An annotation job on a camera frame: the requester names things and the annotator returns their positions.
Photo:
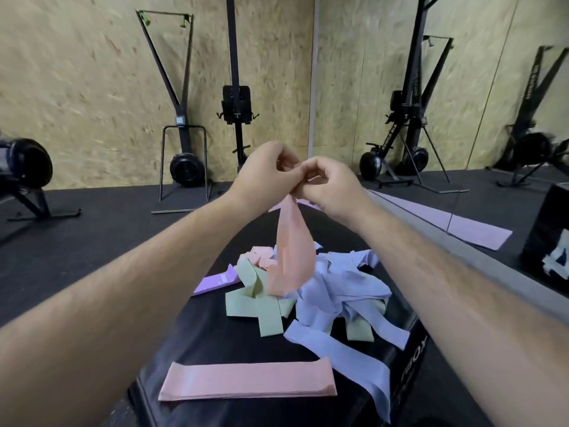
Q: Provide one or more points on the person's left hand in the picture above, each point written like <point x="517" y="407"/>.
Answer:
<point x="258" y="177"/>

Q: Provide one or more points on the person's right hand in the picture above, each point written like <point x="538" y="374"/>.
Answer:
<point x="340" y="191"/>

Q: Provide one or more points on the person's right thumb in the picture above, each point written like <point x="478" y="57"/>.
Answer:
<point x="310" y="187"/>

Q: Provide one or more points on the person's left thumb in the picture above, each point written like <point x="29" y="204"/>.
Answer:
<point x="293" y="174"/>

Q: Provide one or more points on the salmon pink resistance band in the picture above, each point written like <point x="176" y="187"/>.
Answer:
<point x="293" y="253"/>

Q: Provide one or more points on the person's left forearm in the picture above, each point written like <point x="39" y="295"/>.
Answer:
<point x="111" y="302"/>

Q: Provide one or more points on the person's right forearm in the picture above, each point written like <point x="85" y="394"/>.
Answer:
<point x="453" y="306"/>

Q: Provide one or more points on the crumpled pale pink resistance band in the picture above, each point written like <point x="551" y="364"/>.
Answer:
<point x="262" y="257"/>

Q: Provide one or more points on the black ski trainer machine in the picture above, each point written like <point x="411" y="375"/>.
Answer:
<point x="184" y="128"/>
<point x="411" y="128"/>
<point x="236" y="106"/>

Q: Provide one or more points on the tangled blue resistance band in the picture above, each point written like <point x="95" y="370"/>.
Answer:
<point x="346" y="289"/>

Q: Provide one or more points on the green resistance band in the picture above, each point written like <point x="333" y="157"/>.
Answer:
<point x="362" y="326"/>
<point x="255" y="306"/>

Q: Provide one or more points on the purple resistance band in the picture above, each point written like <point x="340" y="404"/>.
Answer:
<point x="215" y="281"/>

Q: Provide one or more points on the lilac resistance band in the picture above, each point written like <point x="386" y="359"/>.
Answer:
<point x="453" y="222"/>

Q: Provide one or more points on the black padded plyo box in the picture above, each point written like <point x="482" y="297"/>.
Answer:
<point x="222" y="337"/>

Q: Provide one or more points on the long blue resistance band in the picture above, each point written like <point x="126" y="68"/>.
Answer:
<point x="346" y="364"/>

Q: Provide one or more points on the flat pink resistance band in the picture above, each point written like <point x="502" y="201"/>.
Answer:
<point x="249" y="380"/>

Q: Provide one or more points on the black box with white print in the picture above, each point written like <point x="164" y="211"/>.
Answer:
<point x="544" y="235"/>

